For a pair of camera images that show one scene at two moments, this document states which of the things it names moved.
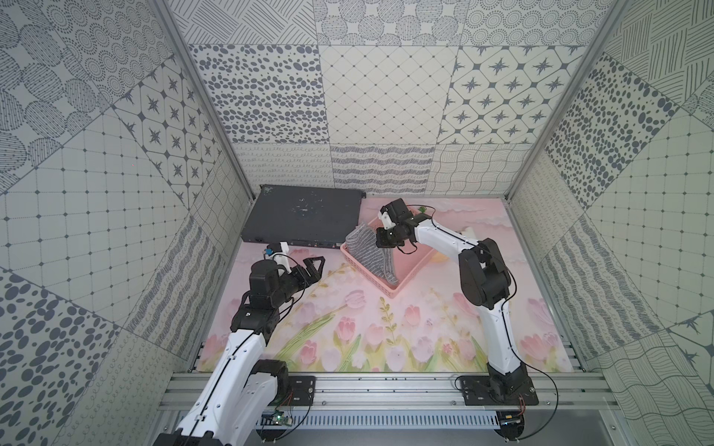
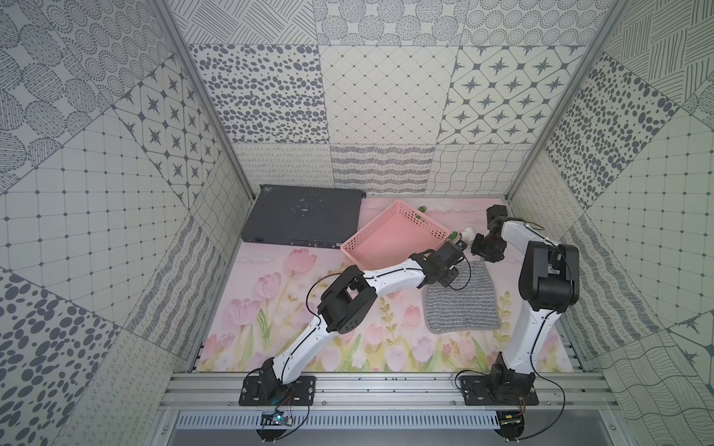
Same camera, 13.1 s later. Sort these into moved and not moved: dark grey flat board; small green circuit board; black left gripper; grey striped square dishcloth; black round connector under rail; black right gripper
Moved: black right gripper; black left gripper; grey striped square dishcloth
Not moved: small green circuit board; black round connector under rail; dark grey flat board
